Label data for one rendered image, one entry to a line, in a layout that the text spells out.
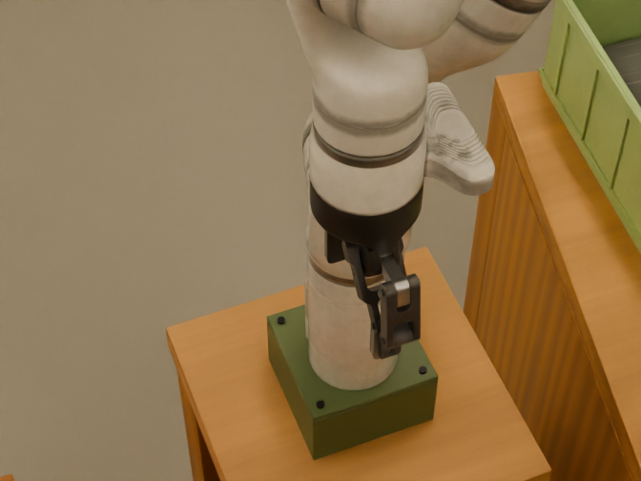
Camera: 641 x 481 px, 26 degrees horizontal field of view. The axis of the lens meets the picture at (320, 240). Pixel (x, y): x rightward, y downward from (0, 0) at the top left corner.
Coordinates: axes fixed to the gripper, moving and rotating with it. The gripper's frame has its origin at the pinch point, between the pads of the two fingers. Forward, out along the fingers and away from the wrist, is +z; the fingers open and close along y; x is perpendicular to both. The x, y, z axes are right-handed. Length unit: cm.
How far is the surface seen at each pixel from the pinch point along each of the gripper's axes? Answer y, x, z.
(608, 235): -33, 47, 51
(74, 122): -151, -2, 130
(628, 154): -36, 49, 41
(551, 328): -30, 39, 64
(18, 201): -134, -18, 130
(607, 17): -58, 58, 41
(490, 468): -5.5, 17.5, 44.9
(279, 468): -13.2, -3.0, 44.8
